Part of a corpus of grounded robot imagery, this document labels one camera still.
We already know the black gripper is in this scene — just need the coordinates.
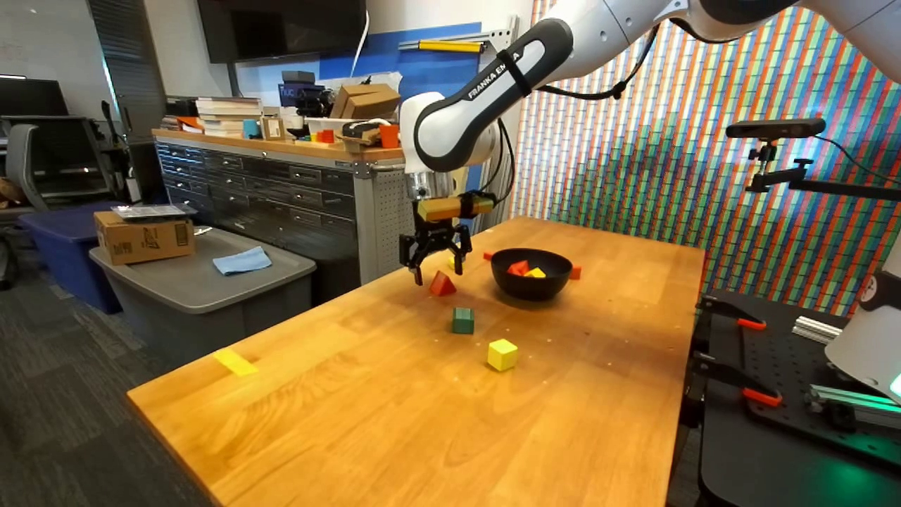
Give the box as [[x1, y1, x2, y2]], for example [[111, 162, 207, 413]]
[[401, 216, 476, 286]]

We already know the red triangular toy block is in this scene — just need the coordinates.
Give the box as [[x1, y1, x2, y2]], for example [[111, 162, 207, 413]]
[[428, 268, 459, 302]]

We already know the yellow cube toy block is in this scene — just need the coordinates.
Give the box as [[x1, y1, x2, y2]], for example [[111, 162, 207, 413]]
[[484, 334, 522, 375]]

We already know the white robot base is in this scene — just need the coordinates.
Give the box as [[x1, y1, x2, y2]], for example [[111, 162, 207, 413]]
[[823, 233, 901, 406]]

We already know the black bowl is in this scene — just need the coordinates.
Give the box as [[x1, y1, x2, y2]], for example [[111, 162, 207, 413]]
[[487, 244, 574, 303]]

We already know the open cardboard box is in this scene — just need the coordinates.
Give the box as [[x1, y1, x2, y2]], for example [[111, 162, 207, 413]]
[[329, 81, 407, 120]]

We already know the grey drawer cabinet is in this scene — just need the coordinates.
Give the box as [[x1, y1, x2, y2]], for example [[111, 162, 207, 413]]
[[152, 127, 452, 286]]

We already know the blue board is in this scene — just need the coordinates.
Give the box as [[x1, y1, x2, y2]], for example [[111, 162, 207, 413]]
[[318, 20, 492, 241]]

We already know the blue cloth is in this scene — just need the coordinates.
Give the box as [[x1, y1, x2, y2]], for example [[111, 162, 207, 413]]
[[212, 244, 276, 278]]

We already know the yellow level tool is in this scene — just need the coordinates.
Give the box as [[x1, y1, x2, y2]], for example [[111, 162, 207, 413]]
[[402, 37, 487, 57]]

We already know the dark blue equipment pile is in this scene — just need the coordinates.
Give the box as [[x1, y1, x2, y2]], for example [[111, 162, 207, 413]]
[[276, 68, 333, 117]]

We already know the colourful patterned backdrop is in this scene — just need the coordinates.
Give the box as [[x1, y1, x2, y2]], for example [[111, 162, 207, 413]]
[[509, 0, 901, 319]]

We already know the yellow tape strip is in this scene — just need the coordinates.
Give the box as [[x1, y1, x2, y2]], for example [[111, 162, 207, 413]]
[[212, 346, 260, 381]]

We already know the grey plastic tote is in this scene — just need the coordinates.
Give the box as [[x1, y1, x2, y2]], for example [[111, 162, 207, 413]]
[[87, 223, 322, 367]]

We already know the stack of books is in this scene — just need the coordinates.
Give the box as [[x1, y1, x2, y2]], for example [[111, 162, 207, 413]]
[[194, 93, 266, 140]]

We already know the flat grey tray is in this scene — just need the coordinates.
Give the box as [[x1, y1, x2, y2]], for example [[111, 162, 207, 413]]
[[111, 200, 197, 224]]

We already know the printed cardboard box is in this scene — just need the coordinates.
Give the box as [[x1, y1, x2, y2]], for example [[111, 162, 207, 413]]
[[90, 206, 201, 268]]

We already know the blue storage bin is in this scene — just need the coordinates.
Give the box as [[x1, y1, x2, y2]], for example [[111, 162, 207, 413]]
[[18, 203, 124, 315]]

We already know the silver aluminium bar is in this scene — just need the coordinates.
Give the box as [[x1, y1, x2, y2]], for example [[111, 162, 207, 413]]
[[791, 312, 846, 346]]

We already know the dark desk monitor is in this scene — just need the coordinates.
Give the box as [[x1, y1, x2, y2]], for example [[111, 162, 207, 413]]
[[0, 75, 70, 120]]

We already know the gold wrist camera bar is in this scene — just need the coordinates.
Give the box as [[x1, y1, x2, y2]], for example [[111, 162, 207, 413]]
[[414, 192, 499, 224]]

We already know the white curved hose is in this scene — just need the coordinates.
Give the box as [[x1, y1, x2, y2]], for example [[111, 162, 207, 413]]
[[364, 115, 422, 193]]

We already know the white hanging cable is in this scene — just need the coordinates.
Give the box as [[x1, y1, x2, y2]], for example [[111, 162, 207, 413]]
[[349, 9, 374, 79]]

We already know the white metal rail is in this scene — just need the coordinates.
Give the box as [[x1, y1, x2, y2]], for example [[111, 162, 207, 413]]
[[474, 15, 522, 231]]

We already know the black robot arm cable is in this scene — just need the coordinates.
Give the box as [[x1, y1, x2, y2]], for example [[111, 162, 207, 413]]
[[487, 20, 661, 206]]

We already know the black wall monitor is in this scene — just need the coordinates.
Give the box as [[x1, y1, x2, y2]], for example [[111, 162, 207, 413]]
[[194, 0, 370, 65]]

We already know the black clamp orange handle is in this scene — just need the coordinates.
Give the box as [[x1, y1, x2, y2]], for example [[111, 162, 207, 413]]
[[690, 350, 789, 410], [698, 292, 771, 334]]

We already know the black exterior camera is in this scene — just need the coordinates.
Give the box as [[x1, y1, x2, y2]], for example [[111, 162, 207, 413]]
[[723, 115, 832, 143]]

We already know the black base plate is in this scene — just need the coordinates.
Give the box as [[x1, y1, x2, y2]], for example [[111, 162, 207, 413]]
[[692, 289, 901, 507]]

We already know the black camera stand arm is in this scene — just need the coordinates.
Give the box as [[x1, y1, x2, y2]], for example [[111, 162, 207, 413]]
[[744, 139, 901, 203]]

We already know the green lit metal rail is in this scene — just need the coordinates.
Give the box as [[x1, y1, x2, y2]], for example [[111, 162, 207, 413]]
[[809, 381, 901, 420]]

